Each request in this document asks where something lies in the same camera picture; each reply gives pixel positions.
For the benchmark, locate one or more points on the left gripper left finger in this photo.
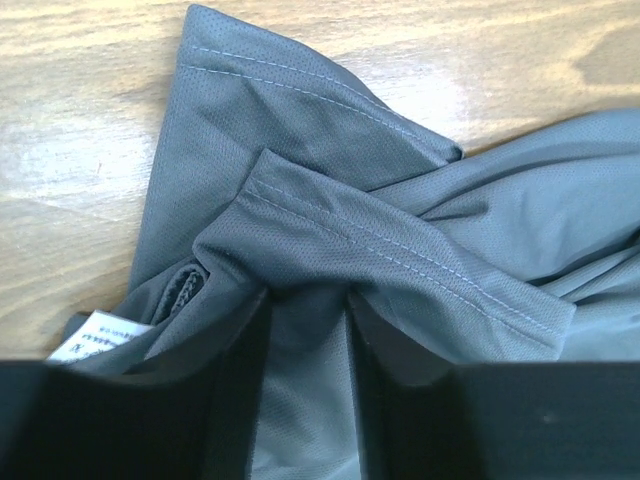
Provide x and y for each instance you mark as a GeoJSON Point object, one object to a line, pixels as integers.
{"type": "Point", "coordinates": [187, 413]}

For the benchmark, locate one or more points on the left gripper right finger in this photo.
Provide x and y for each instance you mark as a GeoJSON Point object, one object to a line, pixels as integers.
{"type": "Point", "coordinates": [419, 416]}

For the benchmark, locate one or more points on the dark grey t-shirt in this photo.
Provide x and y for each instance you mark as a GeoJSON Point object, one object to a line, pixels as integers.
{"type": "Point", "coordinates": [278, 168]}

